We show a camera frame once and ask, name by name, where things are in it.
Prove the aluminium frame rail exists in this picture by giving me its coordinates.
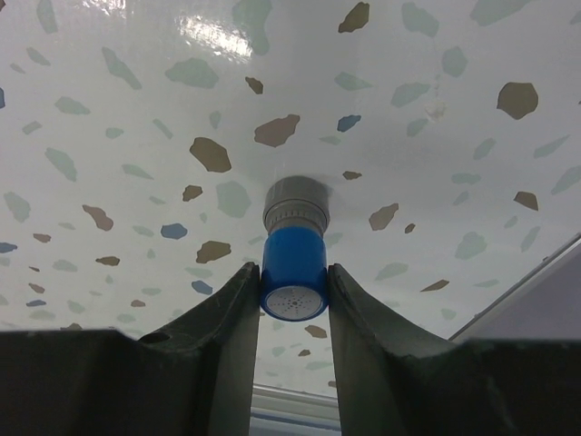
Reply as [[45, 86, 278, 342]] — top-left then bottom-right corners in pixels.
[[251, 239, 580, 435]]

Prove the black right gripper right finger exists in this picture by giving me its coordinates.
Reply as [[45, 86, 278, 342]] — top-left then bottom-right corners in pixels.
[[328, 264, 580, 435]]

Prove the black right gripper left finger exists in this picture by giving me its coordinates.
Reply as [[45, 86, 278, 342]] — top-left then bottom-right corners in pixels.
[[1, 263, 260, 435]]

